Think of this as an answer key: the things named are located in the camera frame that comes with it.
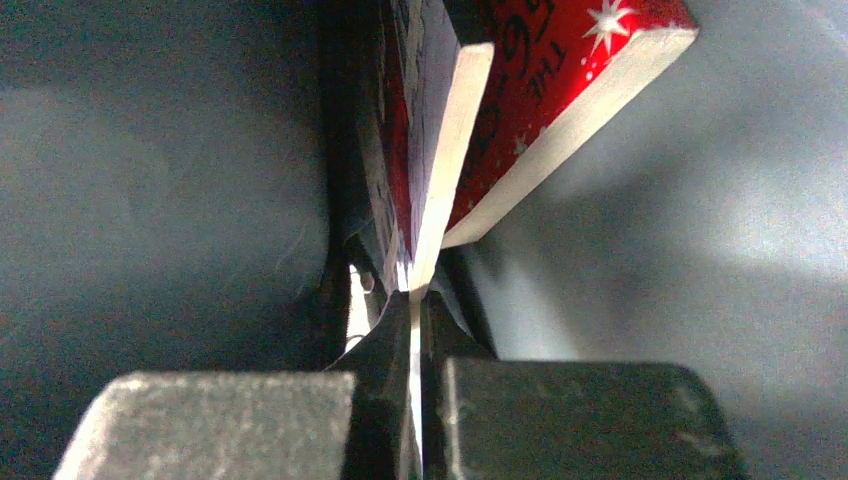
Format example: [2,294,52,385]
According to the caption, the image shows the thin pink illustrated book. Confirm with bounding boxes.
[357,1,495,479]

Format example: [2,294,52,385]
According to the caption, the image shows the black backpack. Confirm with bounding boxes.
[1,1,847,479]

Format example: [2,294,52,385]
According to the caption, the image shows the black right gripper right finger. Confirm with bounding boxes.
[421,292,747,479]

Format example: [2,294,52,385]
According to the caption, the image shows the red Treehouse paperback book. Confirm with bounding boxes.
[443,0,698,248]

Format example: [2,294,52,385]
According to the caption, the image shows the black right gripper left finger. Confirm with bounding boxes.
[55,292,412,479]

